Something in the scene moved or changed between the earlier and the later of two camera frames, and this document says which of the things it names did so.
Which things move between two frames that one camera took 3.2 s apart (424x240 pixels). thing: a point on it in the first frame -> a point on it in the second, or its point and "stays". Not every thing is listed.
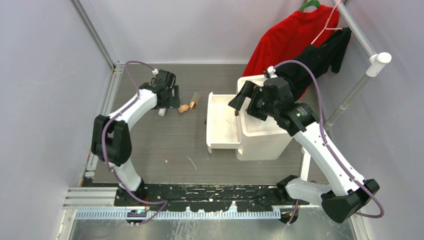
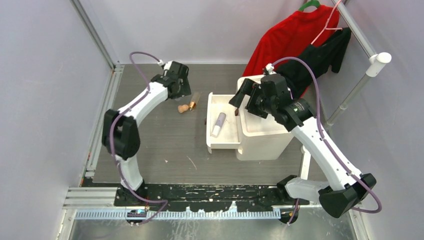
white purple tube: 162,111 -> 218,125
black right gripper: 249,90 stays
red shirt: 285,39 stays
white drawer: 223,130 stays
